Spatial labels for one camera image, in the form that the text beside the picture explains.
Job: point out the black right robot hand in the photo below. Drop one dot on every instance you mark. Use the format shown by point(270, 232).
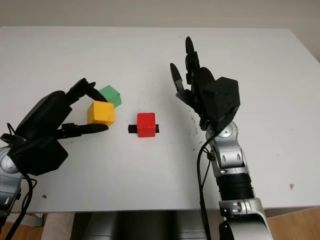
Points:
point(197, 95)

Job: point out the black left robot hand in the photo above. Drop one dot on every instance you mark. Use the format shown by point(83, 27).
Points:
point(45, 115)

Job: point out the yellow wooden block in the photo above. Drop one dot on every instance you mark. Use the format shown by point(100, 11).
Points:
point(101, 112)

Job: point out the red wooden block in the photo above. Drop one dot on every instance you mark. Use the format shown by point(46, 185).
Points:
point(146, 125)

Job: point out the green wooden block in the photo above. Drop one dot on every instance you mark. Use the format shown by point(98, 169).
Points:
point(112, 96)

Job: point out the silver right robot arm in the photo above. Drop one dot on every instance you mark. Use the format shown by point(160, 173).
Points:
point(230, 155)

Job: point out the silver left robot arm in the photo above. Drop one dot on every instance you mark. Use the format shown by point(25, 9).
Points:
point(7, 175)

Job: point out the black tape strip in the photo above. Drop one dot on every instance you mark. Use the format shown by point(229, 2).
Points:
point(132, 129)

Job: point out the grey robot torso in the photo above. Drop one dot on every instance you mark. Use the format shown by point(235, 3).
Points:
point(147, 225)

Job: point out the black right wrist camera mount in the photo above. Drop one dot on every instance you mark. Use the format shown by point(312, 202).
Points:
point(222, 100)

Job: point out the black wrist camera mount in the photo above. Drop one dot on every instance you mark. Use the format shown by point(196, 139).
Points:
point(42, 157)
point(222, 100)

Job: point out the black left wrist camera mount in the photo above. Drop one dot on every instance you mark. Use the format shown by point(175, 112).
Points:
point(42, 157)

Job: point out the white table frame bracket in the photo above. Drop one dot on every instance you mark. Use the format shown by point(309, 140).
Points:
point(37, 219)

